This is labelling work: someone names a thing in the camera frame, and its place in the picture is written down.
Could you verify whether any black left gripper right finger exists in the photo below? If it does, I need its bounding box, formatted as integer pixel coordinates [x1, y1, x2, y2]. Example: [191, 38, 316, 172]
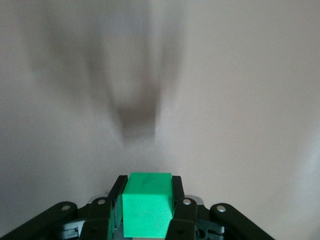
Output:
[166, 175, 272, 240]

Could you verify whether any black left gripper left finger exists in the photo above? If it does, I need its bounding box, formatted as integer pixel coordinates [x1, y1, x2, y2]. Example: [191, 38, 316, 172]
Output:
[0, 174, 129, 240]

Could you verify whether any green cube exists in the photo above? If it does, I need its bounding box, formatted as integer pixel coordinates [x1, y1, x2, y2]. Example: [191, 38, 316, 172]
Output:
[121, 171, 174, 239]

